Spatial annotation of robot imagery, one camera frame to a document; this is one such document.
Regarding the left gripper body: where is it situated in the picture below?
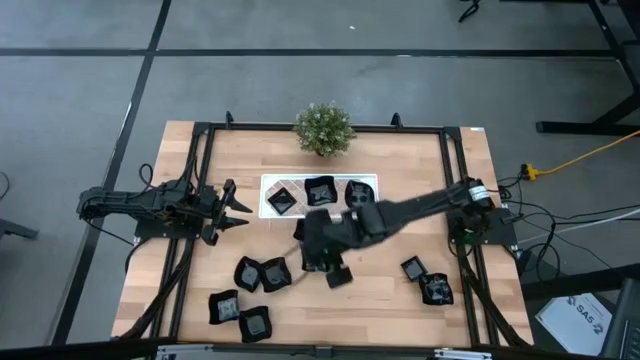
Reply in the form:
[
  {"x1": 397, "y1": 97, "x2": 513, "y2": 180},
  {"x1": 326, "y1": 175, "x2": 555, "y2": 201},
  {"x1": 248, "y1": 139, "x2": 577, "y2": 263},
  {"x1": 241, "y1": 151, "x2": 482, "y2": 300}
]
[{"x1": 198, "y1": 185, "x2": 225, "y2": 230}]

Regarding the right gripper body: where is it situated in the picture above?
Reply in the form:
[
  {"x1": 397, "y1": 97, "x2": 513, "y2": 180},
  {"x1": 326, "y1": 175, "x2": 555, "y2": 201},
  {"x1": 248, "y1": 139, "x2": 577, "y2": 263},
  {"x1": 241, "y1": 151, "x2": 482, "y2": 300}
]
[{"x1": 303, "y1": 217, "x2": 359, "y2": 274}]

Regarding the artificial green potted plant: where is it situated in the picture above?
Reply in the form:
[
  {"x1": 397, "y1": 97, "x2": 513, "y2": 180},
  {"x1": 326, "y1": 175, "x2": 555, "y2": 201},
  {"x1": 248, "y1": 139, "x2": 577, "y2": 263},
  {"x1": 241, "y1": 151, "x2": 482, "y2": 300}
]
[{"x1": 292, "y1": 101, "x2": 358, "y2": 158}]

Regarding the black chair leg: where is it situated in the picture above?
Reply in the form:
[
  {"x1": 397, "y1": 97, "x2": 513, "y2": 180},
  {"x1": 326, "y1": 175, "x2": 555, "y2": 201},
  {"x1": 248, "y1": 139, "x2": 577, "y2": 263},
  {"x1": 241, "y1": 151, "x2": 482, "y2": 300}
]
[{"x1": 0, "y1": 217, "x2": 40, "y2": 242}]

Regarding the dark grey desk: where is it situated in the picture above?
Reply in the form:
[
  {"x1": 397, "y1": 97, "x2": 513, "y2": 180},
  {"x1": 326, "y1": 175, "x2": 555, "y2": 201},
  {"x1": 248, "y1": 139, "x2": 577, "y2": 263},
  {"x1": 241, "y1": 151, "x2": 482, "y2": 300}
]
[{"x1": 519, "y1": 262, "x2": 640, "y2": 360}]

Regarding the white printed paper sheet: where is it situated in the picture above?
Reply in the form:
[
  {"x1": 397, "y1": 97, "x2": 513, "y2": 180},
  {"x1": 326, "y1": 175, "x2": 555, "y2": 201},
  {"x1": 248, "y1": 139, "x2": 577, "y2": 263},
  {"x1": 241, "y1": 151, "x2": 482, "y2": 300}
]
[{"x1": 533, "y1": 292, "x2": 614, "y2": 357}]

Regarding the dark grey laptop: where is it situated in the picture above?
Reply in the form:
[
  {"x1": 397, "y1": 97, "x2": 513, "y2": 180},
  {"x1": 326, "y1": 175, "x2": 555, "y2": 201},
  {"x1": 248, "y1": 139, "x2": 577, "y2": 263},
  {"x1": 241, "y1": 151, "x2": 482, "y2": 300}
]
[{"x1": 598, "y1": 277, "x2": 640, "y2": 360}]

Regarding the white lattice wire rack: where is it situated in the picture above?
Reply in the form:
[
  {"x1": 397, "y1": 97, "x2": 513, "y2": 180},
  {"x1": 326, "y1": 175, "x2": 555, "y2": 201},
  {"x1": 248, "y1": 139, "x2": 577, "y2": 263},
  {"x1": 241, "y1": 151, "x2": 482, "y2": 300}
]
[{"x1": 258, "y1": 172, "x2": 380, "y2": 221}]

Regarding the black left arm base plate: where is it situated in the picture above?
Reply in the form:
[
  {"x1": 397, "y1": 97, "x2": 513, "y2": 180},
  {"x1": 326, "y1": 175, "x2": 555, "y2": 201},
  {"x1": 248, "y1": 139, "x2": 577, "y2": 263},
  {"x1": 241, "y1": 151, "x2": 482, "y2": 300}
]
[{"x1": 133, "y1": 213, "x2": 207, "y2": 241}]

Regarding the black aluminium table frame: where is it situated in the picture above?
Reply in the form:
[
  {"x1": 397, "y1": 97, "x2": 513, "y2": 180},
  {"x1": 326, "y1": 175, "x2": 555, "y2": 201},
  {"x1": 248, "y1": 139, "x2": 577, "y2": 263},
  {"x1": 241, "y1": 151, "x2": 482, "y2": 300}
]
[{"x1": 110, "y1": 110, "x2": 535, "y2": 349}]

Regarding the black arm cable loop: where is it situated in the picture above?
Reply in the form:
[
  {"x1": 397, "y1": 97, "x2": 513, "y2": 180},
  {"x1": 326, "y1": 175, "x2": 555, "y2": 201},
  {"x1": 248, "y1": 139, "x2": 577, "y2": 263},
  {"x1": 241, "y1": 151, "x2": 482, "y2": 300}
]
[{"x1": 137, "y1": 162, "x2": 157, "y2": 190}]

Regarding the silver metal bracket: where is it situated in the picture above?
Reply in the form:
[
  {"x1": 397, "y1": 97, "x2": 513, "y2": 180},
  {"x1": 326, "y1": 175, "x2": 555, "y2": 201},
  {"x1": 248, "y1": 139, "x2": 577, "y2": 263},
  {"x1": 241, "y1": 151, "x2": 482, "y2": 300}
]
[
  {"x1": 433, "y1": 348, "x2": 494, "y2": 360},
  {"x1": 154, "y1": 343, "x2": 215, "y2": 360}
]

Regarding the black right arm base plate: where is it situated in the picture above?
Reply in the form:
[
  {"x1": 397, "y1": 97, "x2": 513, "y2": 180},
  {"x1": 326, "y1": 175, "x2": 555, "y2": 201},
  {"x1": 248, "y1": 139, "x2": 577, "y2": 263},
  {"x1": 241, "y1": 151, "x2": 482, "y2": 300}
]
[{"x1": 446, "y1": 206, "x2": 518, "y2": 247}]

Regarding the black horizontal frame beam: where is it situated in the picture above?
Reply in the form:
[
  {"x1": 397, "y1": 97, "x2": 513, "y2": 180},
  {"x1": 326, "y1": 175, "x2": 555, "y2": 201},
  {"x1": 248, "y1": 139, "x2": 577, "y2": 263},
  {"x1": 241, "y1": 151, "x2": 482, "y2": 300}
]
[{"x1": 0, "y1": 337, "x2": 640, "y2": 360}]

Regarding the black power cable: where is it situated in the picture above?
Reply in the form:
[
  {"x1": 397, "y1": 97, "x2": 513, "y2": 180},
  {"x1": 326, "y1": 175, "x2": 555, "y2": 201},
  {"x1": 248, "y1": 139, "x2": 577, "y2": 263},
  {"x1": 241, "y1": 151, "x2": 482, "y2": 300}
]
[
  {"x1": 517, "y1": 219, "x2": 614, "y2": 274},
  {"x1": 497, "y1": 174, "x2": 640, "y2": 221}
]

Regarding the yellow extension cable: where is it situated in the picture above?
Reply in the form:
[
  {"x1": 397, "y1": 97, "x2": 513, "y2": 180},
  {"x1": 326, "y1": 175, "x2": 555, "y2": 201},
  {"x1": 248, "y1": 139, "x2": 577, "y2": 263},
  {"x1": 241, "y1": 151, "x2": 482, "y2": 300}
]
[{"x1": 519, "y1": 128, "x2": 640, "y2": 182}]

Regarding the white cable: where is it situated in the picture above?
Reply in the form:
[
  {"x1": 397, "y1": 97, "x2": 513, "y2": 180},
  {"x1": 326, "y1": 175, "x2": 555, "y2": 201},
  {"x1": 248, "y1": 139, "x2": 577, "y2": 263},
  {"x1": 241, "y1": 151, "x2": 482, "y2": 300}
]
[{"x1": 514, "y1": 207, "x2": 640, "y2": 246}]

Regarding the black desk leg frame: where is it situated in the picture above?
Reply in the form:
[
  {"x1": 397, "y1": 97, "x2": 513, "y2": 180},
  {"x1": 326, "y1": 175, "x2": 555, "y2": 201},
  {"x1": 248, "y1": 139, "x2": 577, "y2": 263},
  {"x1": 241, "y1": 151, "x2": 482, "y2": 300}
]
[{"x1": 499, "y1": 0, "x2": 640, "y2": 137}]

